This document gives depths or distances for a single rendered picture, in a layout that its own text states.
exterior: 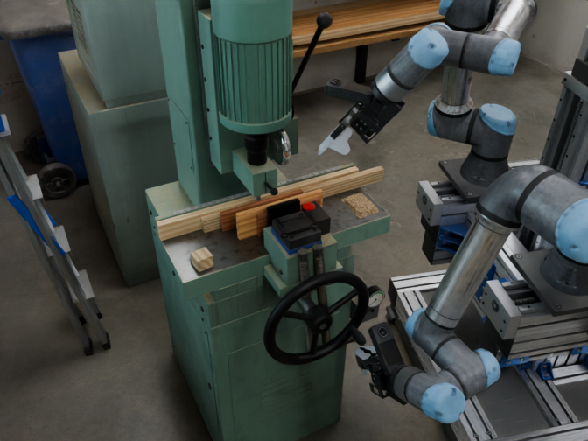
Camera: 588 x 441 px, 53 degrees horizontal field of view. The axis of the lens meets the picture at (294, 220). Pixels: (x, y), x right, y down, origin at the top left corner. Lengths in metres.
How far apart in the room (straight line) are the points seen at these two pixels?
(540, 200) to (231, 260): 0.74
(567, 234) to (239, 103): 0.73
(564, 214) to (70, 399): 1.88
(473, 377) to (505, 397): 0.89
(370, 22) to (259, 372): 2.65
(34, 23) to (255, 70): 1.86
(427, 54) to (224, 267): 0.68
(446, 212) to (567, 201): 0.88
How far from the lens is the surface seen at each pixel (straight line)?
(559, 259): 1.63
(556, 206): 1.13
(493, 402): 2.14
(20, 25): 3.03
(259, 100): 1.33
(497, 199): 1.19
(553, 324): 1.71
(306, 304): 1.46
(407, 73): 1.25
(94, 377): 2.47
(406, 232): 3.05
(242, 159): 1.53
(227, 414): 1.88
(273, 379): 1.85
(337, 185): 1.68
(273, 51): 1.30
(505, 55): 1.31
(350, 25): 3.83
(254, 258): 1.47
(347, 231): 1.57
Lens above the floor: 1.87
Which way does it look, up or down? 38 degrees down
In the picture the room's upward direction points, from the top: 1 degrees clockwise
